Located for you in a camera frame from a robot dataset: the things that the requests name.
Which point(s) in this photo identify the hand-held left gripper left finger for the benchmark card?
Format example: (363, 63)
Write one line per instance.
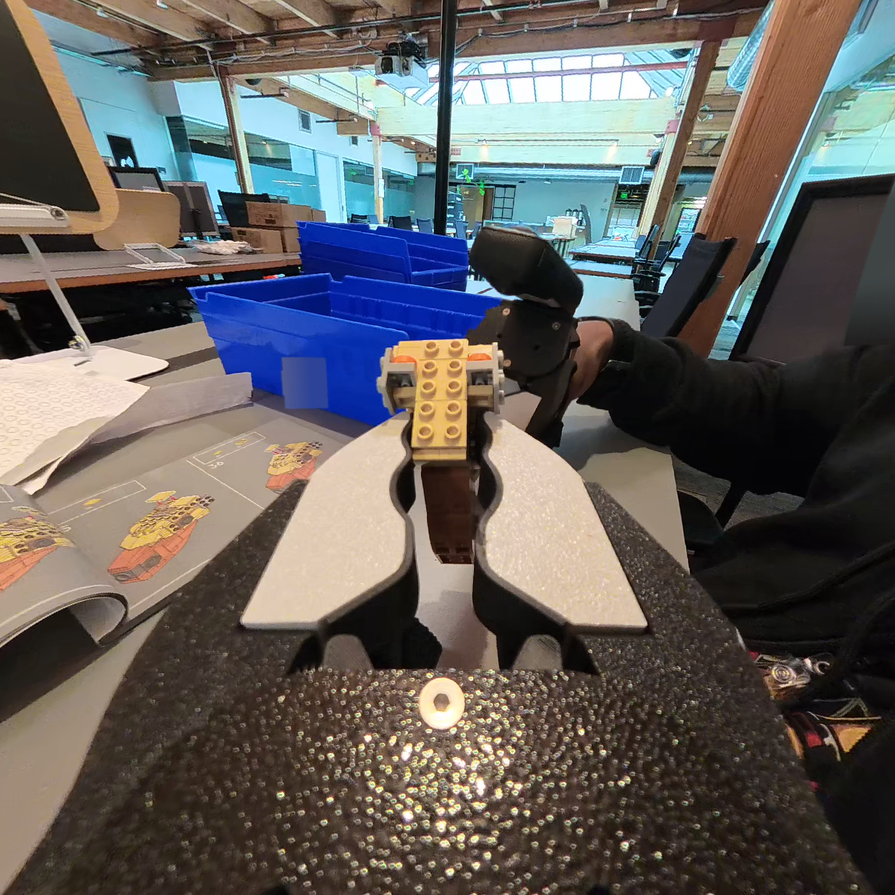
(336, 553)

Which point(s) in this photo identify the grey desk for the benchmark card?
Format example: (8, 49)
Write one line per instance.
(636, 476)

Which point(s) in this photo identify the black tablet on white stand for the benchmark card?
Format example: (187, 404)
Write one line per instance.
(42, 126)

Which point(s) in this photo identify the grey instruction booklet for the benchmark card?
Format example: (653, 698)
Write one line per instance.
(154, 525)

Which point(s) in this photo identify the black ceiling projector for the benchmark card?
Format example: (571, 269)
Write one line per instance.
(403, 59)

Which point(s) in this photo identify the plain white sheet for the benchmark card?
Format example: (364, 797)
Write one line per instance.
(98, 364)

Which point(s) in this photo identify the white dotted paper sheet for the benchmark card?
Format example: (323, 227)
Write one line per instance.
(56, 413)

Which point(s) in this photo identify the person's right hand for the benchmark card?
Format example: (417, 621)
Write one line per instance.
(592, 361)

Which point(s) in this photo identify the blue plastic bin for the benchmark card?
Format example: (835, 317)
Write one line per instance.
(322, 336)
(378, 252)

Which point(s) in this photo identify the wooden pillar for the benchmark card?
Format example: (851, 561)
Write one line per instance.
(769, 154)

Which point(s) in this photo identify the colourful printed box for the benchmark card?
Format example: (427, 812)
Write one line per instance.
(818, 706)

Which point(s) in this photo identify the brown cardboard box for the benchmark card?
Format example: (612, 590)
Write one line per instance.
(266, 241)
(280, 214)

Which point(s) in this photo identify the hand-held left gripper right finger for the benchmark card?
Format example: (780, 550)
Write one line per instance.
(560, 553)

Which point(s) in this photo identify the tan wooden chair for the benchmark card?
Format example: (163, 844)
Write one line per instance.
(137, 221)

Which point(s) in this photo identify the long wooden table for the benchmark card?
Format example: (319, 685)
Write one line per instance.
(140, 266)

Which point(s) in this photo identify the tan brick model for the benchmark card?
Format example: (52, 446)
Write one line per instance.
(441, 399)

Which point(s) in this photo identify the dark computer monitor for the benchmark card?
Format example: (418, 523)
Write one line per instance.
(193, 207)

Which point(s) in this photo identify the black pole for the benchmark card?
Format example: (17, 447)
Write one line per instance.
(445, 112)

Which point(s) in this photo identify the black framed screen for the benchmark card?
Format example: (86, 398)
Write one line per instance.
(818, 266)

